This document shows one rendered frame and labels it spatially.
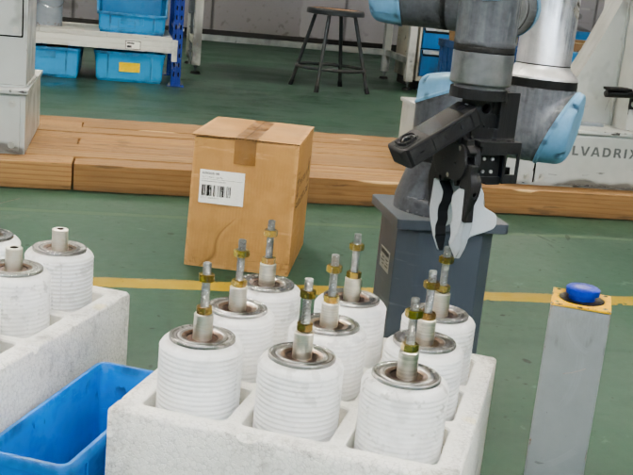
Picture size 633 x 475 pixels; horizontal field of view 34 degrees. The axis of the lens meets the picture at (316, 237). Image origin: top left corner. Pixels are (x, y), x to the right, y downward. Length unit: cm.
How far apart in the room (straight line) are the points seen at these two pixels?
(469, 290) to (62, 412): 70
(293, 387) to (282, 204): 119
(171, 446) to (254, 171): 120
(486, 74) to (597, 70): 229
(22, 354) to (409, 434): 49
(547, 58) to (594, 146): 177
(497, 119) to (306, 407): 44
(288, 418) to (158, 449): 15
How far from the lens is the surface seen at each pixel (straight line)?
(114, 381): 146
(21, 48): 312
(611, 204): 338
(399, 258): 169
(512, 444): 163
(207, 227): 232
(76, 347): 144
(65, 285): 148
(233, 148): 228
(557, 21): 165
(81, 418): 143
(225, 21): 943
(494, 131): 131
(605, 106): 358
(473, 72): 127
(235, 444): 113
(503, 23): 127
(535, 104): 163
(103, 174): 301
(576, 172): 339
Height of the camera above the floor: 66
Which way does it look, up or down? 14 degrees down
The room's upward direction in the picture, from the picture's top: 6 degrees clockwise
